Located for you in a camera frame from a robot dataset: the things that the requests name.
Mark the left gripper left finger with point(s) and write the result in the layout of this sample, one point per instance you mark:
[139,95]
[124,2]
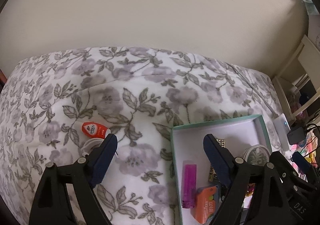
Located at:
[51,204]

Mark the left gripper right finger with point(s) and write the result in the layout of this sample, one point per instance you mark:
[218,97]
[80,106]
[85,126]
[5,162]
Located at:
[269,203]

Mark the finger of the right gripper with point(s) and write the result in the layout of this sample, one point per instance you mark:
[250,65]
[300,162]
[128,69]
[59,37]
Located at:
[305,167]
[302,196]

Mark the round tin of beads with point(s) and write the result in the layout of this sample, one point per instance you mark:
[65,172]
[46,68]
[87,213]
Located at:
[257,155]

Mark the orange blue carrot knife toy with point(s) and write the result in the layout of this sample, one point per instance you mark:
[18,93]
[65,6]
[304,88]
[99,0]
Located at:
[207,202]

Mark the white smart watch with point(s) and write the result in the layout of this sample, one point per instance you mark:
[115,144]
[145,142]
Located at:
[94,143]

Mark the purple translucent lighter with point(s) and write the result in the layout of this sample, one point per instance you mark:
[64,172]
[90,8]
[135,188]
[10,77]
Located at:
[189,186]

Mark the red white glue tube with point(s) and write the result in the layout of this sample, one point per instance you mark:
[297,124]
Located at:
[95,130]

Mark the pink brown puppy figure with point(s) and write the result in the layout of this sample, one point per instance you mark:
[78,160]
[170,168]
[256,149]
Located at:
[250,190]

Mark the black plugged charger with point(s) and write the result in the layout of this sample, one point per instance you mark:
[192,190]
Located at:
[296,135]

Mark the white power strip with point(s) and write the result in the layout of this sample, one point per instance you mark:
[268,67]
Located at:
[282,128]

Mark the cream wooden shelf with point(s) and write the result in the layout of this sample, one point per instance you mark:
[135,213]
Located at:
[297,71]

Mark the floral fleece blanket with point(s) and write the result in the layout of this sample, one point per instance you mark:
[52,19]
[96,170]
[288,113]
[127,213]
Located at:
[140,94]

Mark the teal white box tray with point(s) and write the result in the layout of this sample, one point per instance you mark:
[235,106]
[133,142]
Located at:
[187,148]

